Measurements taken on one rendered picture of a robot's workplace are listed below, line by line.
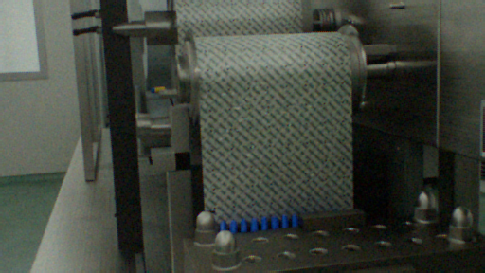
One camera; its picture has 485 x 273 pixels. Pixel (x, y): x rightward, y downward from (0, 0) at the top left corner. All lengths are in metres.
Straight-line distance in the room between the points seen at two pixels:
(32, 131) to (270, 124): 5.70
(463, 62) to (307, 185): 0.29
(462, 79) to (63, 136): 5.86
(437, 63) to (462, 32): 0.07
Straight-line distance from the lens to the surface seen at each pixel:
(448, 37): 0.88
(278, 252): 0.81
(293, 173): 0.93
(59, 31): 6.46
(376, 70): 1.01
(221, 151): 0.90
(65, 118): 6.49
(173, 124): 0.96
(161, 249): 1.25
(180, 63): 0.91
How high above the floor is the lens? 1.30
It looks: 9 degrees down
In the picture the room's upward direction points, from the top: 2 degrees counter-clockwise
